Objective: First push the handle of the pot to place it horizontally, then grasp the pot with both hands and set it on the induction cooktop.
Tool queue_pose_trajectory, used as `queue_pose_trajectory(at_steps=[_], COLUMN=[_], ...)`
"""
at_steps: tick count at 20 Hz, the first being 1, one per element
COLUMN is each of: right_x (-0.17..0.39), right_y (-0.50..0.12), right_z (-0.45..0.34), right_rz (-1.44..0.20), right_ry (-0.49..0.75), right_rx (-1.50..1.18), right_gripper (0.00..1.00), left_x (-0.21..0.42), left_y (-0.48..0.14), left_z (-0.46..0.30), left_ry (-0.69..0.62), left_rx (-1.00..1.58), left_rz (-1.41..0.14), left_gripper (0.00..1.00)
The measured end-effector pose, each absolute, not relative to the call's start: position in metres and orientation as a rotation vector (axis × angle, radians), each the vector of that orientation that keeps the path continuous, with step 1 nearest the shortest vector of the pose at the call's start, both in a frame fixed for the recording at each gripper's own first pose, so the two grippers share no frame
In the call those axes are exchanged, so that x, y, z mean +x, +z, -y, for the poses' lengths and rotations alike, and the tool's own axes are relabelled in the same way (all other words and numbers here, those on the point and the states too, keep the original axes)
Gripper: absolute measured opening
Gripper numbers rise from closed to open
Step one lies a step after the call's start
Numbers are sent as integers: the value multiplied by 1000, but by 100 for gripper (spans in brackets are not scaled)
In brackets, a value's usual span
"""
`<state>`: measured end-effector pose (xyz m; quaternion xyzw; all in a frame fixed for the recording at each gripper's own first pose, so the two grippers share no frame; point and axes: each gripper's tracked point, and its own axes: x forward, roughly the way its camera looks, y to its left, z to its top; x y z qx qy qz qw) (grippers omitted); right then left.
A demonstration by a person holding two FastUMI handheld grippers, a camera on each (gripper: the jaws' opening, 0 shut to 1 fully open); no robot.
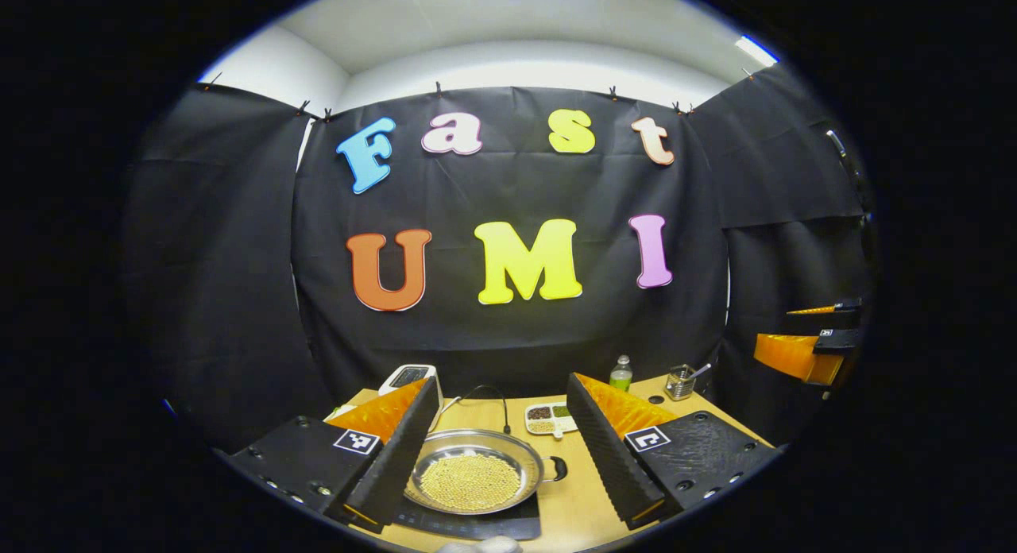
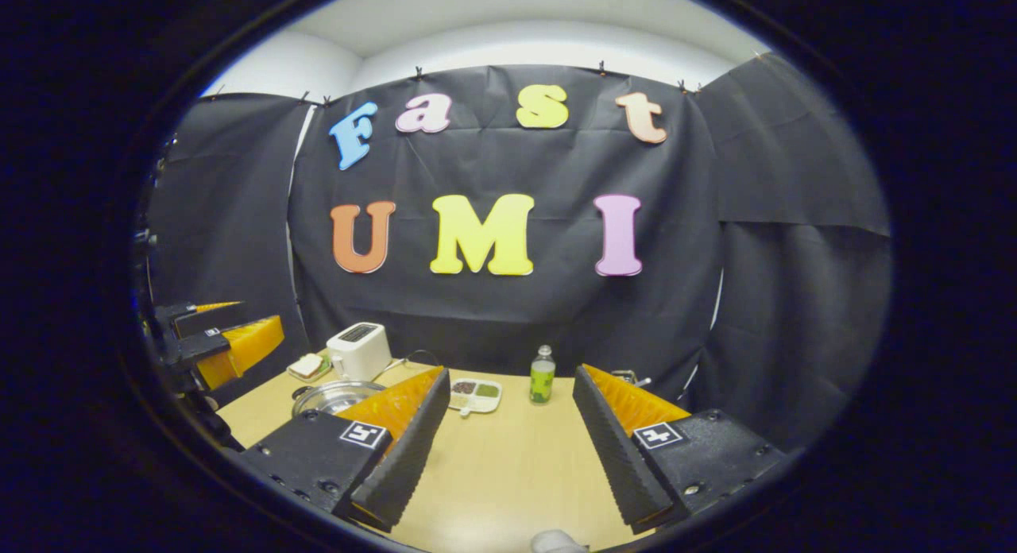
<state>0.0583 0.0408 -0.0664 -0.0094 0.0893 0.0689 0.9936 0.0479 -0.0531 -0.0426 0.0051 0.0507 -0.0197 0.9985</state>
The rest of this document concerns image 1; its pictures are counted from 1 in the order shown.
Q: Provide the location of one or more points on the grey metal rod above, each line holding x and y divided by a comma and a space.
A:
842, 156

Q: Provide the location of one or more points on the metal mesh utensil holder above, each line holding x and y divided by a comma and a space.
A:
679, 386

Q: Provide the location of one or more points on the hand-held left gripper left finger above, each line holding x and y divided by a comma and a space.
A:
401, 458

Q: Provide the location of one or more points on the green drink bottle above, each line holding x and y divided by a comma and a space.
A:
620, 376

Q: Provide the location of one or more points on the small ceiling light panel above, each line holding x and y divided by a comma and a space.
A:
755, 51

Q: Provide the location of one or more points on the white divided bean dish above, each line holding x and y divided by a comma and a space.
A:
548, 427

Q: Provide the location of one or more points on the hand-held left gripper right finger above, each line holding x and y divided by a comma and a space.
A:
608, 458

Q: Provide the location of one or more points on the metal spoon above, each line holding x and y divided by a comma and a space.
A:
701, 369

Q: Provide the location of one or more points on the white toaster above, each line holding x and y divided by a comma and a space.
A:
409, 376

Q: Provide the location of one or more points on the black induction cooktop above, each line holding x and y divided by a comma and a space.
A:
477, 527

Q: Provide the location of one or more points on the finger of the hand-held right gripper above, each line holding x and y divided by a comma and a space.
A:
798, 358
846, 305

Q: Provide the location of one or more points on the pile of soybeans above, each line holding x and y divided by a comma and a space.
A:
469, 481

